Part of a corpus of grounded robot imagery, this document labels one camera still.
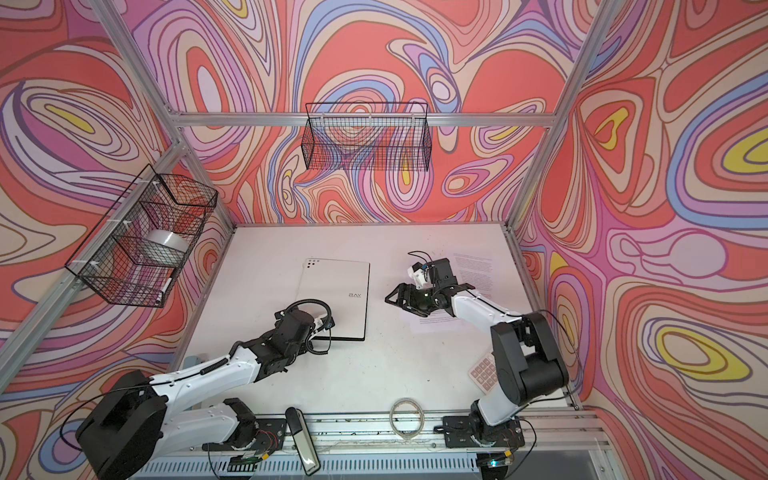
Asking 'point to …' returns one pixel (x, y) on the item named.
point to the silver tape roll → (165, 244)
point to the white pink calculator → (484, 375)
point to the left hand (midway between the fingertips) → (299, 317)
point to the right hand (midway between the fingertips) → (397, 308)
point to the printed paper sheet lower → (477, 271)
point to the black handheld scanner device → (303, 440)
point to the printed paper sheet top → (443, 323)
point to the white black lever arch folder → (344, 286)
